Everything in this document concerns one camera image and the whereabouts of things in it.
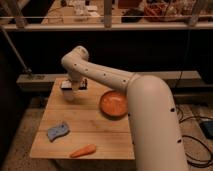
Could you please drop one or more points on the diagonal metal strut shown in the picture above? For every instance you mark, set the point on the diagonal metal strut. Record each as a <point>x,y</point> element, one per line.
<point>26,69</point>

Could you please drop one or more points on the white ceramic cup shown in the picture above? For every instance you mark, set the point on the white ceramic cup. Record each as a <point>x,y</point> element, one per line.
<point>68,95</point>

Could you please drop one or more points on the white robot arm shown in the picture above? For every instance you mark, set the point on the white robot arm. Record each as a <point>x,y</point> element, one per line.
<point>154,125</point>

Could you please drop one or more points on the orange bowl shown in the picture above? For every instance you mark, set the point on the orange bowl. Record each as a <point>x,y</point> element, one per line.
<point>113,104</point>

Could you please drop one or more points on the metal frame rail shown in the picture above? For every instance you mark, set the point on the metal frame rail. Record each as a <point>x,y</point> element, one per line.
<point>113,27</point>

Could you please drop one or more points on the wooden table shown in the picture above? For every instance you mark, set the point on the wooden table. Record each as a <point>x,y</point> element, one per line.
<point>87,125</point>

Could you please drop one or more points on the orange carrot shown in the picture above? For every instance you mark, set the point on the orange carrot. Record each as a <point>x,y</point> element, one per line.
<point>86,150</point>

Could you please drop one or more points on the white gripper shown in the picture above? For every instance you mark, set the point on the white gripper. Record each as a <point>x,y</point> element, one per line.
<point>75,85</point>

